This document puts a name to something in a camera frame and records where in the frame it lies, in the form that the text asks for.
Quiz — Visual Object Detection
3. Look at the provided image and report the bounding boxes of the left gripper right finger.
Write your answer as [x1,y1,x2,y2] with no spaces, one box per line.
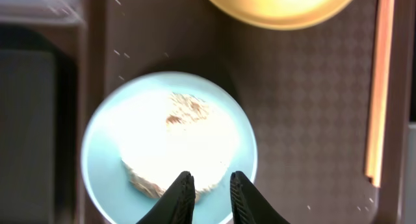
[230,171,289,224]

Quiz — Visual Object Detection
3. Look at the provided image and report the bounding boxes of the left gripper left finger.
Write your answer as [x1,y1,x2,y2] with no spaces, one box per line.
[136,171,196,224]

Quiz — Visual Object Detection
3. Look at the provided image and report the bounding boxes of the grey dishwasher rack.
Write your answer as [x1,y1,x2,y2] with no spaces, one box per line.
[402,122,416,224]

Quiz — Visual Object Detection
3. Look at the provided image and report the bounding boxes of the blue bowl with rice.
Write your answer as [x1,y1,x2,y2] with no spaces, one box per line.
[81,71,258,223]

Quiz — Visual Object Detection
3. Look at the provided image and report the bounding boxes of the brown serving tray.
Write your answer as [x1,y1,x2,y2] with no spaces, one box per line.
[80,0,415,223]

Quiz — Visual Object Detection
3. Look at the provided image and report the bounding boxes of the black plastic tray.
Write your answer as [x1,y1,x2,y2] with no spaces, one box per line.
[1,25,77,223]

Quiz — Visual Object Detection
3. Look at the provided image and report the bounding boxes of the yellow plate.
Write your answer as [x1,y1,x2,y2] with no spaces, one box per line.
[209,0,353,31]

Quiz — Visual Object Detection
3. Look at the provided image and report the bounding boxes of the clear plastic bin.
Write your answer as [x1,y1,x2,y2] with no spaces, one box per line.
[1,0,85,25]

